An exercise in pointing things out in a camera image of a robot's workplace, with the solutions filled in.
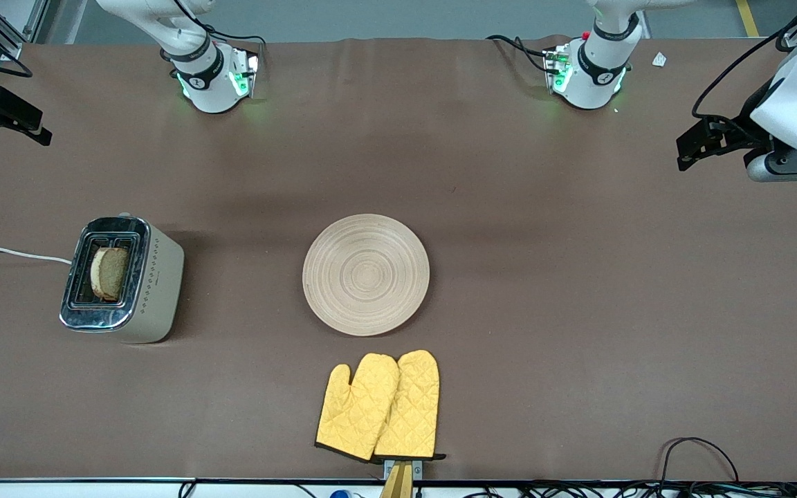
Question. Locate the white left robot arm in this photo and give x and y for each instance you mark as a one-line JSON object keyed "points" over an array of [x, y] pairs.
{"points": [[596, 83]]}

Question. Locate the beige chrome toaster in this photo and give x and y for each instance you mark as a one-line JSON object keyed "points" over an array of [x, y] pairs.
{"points": [[156, 290]]}

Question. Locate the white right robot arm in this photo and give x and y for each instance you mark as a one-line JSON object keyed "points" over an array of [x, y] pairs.
{"points": [[212, 90]]}

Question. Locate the round wooden plate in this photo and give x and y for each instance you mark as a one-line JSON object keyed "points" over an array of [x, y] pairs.
{"points": [[366, 275]]}

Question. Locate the white paper scrap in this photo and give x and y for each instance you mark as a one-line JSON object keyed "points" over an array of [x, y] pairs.
{"points": [[659, 59]]}

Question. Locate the yellow quilted oven mitt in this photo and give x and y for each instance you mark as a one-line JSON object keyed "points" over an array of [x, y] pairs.
{"points": [[412, 408], [353, 411]]}

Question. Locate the brown toast slice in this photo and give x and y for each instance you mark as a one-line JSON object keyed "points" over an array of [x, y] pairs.
{"points": [[111, 273]]}

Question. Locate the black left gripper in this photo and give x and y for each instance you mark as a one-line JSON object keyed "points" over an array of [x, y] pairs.
{"points": [[736, 133]]}

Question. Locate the grey metal bracket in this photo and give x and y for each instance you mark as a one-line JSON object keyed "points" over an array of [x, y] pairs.
{"points": [[416, 468]]}

